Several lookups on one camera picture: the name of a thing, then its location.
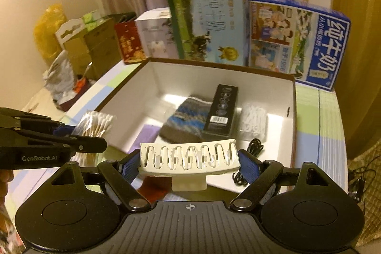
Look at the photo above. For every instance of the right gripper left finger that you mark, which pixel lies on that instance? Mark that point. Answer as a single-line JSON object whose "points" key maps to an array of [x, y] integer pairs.
{"points": [[119, 175]]}

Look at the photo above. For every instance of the clear dental floss box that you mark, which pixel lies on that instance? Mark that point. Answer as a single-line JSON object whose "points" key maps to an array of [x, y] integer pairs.
{"points": [[252, 123]]}

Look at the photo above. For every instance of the blue milk carton box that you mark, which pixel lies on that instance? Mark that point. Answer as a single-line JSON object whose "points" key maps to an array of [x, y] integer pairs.
{"points": [[297, 38]]}

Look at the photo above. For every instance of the checkered tablecloth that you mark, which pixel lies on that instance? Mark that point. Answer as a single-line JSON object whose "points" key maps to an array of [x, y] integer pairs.
{"points": [[303, 123]]}

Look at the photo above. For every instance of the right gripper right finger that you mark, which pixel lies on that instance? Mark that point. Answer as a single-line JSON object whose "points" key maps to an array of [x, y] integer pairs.
{"points": [[261, 178]]}

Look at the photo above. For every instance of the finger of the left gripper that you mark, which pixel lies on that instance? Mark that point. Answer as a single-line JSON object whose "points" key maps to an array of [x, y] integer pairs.
{"points": [[84, 144], [11, 119]]}

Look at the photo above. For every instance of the white plastic clip holder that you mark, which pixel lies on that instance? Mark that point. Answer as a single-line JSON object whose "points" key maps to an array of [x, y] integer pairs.
{"points": [[189, 164]]}

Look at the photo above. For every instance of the red gift box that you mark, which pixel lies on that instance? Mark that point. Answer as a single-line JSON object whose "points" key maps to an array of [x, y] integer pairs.
{"points": [[129, 42]]}

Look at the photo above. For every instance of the yellow plastic bag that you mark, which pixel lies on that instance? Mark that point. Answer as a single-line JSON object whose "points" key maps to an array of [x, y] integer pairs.
{"points": [[44, 32]]}

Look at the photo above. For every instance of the quilted brown chair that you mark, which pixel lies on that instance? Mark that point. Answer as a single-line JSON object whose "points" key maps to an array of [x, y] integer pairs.
{"points": [[364, 188]]}

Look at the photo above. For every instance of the green milk carton box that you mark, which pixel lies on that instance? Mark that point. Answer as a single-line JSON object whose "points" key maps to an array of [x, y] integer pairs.
{"points": [[211, 30]]}

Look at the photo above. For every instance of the brown cardboard storage box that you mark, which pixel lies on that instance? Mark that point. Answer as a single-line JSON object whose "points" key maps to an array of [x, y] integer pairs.
{"points": [[188, 119]]}

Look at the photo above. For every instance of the purple cream tube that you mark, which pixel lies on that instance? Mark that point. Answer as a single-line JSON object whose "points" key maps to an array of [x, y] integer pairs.
{"points": [[148, 134]]}

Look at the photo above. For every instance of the red snack packet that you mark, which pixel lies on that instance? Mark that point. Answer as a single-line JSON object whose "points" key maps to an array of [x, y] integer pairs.
{"points": [[155, 188]]}

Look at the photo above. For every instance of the dark wooden tray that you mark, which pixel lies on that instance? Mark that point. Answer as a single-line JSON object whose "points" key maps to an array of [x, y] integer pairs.
{"points": [[69, 98]]}

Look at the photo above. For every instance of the white humidifier box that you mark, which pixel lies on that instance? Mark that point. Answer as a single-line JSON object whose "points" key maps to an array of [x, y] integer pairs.
{"points": [[156, 33]]}

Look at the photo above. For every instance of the brown cardboard boxes stack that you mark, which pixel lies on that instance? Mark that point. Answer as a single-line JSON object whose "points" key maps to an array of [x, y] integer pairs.
{"points": [[92, 52]]}

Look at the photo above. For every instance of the cotton swabs bag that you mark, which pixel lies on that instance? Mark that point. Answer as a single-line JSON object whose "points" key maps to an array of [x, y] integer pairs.
{"points": [[92, 124]]}

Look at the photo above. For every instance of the black product box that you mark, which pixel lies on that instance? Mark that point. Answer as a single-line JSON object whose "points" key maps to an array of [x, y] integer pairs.
{"points": [[220, 120]]}

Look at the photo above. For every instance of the striped knitted sock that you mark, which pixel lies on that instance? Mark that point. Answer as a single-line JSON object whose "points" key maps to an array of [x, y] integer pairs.
{"points": [[186, 124]]}

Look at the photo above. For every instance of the person left hand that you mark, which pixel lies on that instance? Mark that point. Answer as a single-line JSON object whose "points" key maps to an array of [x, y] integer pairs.
{"points": [[6, 176]]}

